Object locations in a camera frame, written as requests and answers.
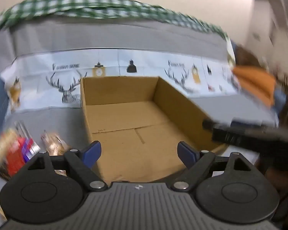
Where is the clear bag of cookies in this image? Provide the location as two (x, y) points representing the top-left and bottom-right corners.
(41, 131), (70, 156)

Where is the red square snack packet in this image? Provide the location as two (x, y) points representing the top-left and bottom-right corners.
(6, 137), (26, 177)

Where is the puffed rice cake pack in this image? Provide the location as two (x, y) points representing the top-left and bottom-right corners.
(0, 128), (18, 164)

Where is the purple snack bar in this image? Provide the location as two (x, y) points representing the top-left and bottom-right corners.
(22, 138), (40, 163)

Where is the silver stick packet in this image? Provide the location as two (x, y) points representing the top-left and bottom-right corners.
(14, 121), (32, 139)

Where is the orange cushion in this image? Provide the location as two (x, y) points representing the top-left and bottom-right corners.
(233, 66), (276, 108)

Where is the brown cardboard box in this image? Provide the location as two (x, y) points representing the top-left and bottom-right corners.
(80, 76), (219, 183)

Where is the grey deer-print sofa cover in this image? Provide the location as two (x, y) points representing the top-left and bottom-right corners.
(0, 19), (279, 221)

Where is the green checkered cloth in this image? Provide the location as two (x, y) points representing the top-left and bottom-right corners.
(0, 0), (228, 40)

